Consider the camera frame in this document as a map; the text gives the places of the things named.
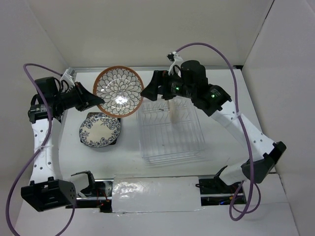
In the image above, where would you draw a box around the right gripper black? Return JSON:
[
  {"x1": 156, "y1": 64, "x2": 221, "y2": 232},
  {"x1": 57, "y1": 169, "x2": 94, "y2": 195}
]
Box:
[{"x1": 140, "y1": 70, "x2": 195, "y2": 100}]

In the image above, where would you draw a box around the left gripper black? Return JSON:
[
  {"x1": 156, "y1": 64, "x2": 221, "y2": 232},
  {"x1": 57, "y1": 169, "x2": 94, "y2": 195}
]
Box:
[{"x1": 54, "y1": 82, "x2": 104, "y2": 112}]

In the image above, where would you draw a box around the beige plate blue swirl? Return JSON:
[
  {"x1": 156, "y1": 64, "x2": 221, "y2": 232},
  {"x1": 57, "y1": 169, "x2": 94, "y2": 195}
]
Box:
[{"x1": 167, "y1": 99, "x2": 178, "y2": 124}]

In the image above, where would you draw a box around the brown rim floral bowl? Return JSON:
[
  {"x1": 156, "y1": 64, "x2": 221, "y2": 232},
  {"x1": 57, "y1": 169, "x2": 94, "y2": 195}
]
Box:
[{"x1": 93, "y1": 65, "x2": 144, "y2": 118}]

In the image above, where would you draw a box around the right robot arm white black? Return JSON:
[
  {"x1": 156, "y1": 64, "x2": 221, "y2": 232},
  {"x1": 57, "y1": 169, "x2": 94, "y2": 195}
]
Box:
[{"x1": 141, "y1": 60, "x2": 286, "y2": 193}]

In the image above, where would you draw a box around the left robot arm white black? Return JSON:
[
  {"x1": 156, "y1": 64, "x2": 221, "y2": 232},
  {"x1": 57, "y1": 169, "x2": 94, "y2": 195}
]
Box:
[{"x1": 21, "y1": 77, "x2": 103, "y2": 212}]

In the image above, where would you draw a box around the blue floral white plate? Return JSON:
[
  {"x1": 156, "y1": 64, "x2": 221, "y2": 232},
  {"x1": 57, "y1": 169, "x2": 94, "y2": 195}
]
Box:
[{"x1": 78, "y1": 112, "x2": 122, "y2": 149}]

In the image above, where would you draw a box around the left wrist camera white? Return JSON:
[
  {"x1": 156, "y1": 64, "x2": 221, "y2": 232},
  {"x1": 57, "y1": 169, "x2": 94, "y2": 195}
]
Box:
[{"x1": 60, "y1": 67, "x2": 75, "y2": 87}]

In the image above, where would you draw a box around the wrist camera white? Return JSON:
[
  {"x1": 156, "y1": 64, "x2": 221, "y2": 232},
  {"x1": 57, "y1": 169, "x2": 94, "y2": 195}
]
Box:
[
  {"x1": 60, "y1": 67, "x2": 75, "y2": 87},
  {"x1": 167, "y1": 51, "x2": 183, "y2": 65}
]

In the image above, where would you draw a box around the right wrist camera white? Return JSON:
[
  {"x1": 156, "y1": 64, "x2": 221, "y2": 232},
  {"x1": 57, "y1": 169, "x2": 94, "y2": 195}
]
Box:
[{"x1": 167, "y1": 51, "x2": 183, "y2": 65}]

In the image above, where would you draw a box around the white wire dish rack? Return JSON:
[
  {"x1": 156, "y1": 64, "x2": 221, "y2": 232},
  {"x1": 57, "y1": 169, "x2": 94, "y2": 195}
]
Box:
[{"x1": 137, "y1": 97, "x2": 205, "y2": 166}]

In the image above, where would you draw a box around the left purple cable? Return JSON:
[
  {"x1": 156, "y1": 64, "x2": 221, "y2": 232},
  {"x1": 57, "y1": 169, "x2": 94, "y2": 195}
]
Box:
[{"x1": 5, "y1": 63, "x2": 77, "y2": 236}]

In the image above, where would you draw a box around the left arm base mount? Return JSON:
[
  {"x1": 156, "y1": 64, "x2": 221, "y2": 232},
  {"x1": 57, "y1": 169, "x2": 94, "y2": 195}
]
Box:
[{"x1": 71, "y1": 177, "x2": 114, "y2": 213}]

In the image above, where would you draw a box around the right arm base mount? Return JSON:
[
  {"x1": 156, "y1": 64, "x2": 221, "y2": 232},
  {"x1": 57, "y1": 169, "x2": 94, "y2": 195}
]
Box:
[{"x1": 195, "y1": 176, "x2": 240, "y2": 207}]

